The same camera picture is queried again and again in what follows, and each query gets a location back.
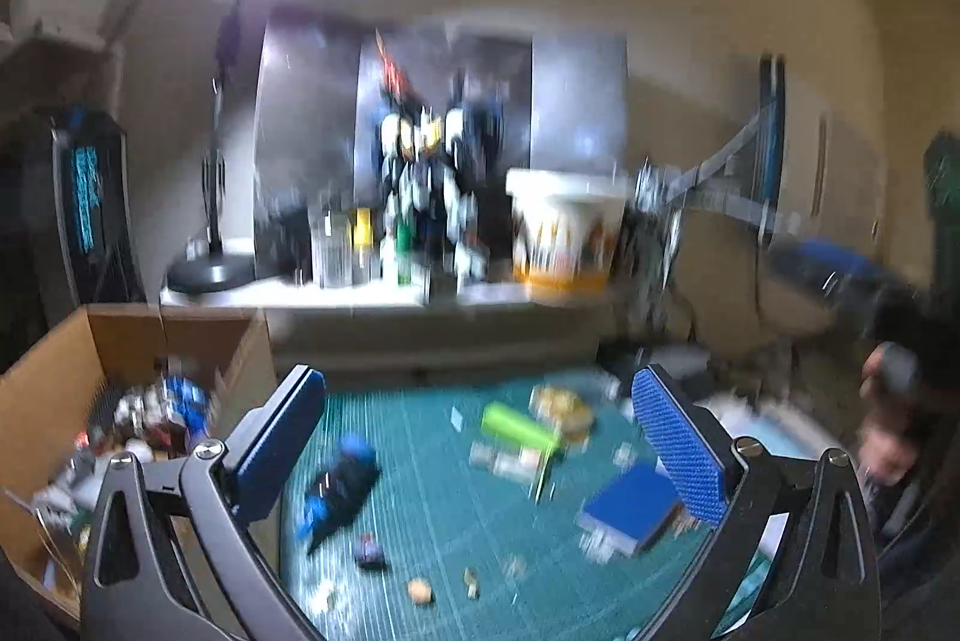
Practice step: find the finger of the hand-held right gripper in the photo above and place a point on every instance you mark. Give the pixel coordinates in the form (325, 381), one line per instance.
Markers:
(825, 259)

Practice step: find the black desk lamp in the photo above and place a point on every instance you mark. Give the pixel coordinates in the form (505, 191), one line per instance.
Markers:
(214, 270)

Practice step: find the black bottle with blue cap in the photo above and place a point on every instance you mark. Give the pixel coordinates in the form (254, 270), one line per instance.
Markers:
(341, 483)

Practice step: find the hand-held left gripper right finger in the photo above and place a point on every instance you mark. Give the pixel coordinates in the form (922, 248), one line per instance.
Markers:
(679, 438)

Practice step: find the blue sanding sponge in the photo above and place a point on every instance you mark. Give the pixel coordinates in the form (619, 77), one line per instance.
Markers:
(630, 506)

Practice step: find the clear glass vial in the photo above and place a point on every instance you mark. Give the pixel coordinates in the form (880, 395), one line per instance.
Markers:
(510, 461)

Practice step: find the brown cardboard box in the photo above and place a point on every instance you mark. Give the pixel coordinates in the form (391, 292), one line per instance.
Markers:
(127, 341)

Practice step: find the small black white device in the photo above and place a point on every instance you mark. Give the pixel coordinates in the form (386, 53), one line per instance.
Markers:
(371, 551)

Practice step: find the grey winged robot model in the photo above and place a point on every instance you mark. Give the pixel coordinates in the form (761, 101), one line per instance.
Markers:
(660, 191)

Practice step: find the person's right hand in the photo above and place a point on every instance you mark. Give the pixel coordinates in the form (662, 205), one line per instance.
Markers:
(889, 450)

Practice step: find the white paper sheet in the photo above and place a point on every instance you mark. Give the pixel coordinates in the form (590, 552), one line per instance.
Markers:
(780, 431)

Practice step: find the gold foil packet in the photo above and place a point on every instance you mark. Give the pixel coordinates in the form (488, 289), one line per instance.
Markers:
(562, 409)

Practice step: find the large white blue robot model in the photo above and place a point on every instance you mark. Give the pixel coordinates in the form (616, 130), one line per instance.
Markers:
(435, 161)

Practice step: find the white paper bucket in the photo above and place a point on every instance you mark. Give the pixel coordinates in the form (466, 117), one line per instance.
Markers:
(566, 229)

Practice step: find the blue black wall board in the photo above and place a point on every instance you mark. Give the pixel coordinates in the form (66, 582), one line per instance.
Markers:
(771, 146)

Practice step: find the black computer tower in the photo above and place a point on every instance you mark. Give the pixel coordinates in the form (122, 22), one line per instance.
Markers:
(90, 206)

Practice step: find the round brass piece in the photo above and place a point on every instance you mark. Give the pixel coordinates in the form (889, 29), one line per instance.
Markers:
(420, 591)

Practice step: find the clear glass bottle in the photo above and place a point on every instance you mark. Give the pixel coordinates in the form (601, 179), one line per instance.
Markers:
(331, 251)

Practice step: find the storm backdrop poster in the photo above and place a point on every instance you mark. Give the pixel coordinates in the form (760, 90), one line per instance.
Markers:
(315, 109)

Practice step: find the green capped bottle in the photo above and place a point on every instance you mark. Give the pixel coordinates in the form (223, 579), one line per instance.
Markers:
(409, 251)

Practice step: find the yellow capped bottle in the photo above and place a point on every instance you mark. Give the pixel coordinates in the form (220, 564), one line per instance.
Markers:
(364, 244)

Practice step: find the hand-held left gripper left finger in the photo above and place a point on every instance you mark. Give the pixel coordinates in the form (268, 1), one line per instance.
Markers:
(277, 438)

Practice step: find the green sanding block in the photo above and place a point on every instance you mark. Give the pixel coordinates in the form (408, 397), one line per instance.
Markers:
(517, 425)

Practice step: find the green cutting mat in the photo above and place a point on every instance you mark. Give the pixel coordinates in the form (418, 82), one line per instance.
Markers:
(480, 521)

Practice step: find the blue plastic object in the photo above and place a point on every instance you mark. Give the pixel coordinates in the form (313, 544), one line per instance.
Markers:
(187, 405)

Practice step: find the white desk shelf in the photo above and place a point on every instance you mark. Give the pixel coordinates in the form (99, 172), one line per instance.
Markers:
(337, 296)

